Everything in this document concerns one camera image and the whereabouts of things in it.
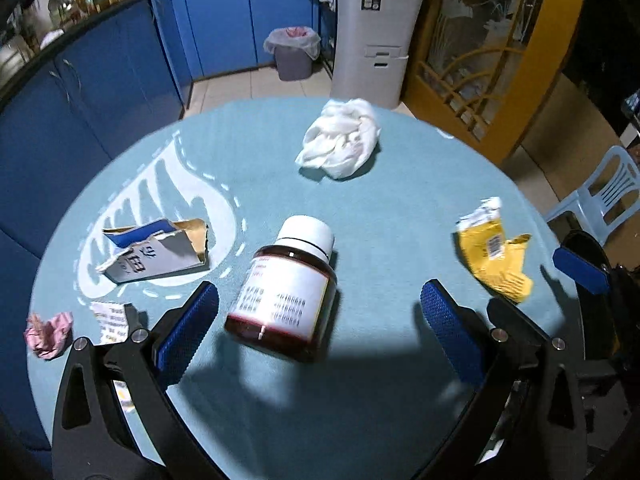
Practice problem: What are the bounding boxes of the yellow crumpled wrapper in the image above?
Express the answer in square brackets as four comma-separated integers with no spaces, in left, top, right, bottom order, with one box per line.
[454,196,534,304]

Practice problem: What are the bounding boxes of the light blue plastic chair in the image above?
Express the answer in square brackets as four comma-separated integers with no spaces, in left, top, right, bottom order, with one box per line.
[544,145,640,233]

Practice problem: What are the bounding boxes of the tall white pedal bin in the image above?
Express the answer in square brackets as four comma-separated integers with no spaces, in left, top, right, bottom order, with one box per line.
[330,0,428,109]

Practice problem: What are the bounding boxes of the white printed paper slip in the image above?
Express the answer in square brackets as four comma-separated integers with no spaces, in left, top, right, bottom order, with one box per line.
[90,301,141,346]

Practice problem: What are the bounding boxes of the grey trash bin with bag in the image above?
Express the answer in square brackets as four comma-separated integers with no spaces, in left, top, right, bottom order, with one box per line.
[263,25,322,82]

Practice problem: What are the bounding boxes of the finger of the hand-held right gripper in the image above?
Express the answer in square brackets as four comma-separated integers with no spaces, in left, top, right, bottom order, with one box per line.
[486,296,556,347]
[552,247,611,295]

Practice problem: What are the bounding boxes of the blue base cabinets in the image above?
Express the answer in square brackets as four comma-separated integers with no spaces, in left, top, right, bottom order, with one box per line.
[0,0,333,261]

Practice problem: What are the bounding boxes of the pink crumpled paper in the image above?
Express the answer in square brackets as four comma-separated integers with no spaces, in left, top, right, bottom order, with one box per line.
[24,311,75,361]

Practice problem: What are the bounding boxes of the white crumpled tissue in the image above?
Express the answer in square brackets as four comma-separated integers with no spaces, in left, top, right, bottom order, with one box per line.
[294,98,383,181]

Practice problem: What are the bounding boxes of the torn blue white carton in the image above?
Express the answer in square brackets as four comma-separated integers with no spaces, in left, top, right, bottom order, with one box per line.
[95,217,210,284]

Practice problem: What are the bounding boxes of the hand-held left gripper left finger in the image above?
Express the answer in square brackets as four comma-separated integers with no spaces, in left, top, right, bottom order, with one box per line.
[52,281,226,480]

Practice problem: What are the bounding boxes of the brown medicine bottle white cap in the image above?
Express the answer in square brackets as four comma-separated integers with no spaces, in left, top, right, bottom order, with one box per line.
[223,215,341,363]

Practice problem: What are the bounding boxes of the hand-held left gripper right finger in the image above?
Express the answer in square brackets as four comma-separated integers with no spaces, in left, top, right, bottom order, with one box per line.
[420,280,588,480]

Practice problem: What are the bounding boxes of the wooden glass door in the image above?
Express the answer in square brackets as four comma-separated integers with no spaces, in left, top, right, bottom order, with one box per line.
[402,0,588,163]

